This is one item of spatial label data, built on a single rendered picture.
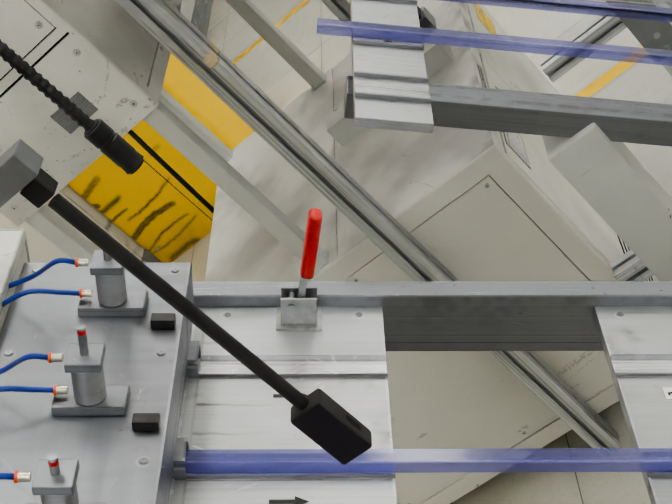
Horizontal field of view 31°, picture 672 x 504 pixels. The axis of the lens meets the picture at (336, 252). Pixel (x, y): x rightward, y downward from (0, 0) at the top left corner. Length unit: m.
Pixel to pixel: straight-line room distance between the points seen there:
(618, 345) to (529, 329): 0.09
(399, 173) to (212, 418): 1.12
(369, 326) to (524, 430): 1.22
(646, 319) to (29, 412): 0.51
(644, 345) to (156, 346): 0.40
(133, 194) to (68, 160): 2.26
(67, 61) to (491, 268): 0.74
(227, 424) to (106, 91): 0.97
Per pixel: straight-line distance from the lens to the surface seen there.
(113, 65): 1.78
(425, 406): 2.14
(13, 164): 0.58
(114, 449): 0.81
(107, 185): 4.12
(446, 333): 1.04
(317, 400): 0.65
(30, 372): 0.88
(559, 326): 1.06
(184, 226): 4.17
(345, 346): 0.98
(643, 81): 2.96
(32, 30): 1.78
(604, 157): 1.28
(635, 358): 1.00
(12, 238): 0.99
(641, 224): 1.34
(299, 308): 0.99
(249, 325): 1.00
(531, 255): 1.96
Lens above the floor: 1.46
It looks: 26 degrees down
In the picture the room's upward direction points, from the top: 48 degrees counter-clockwise
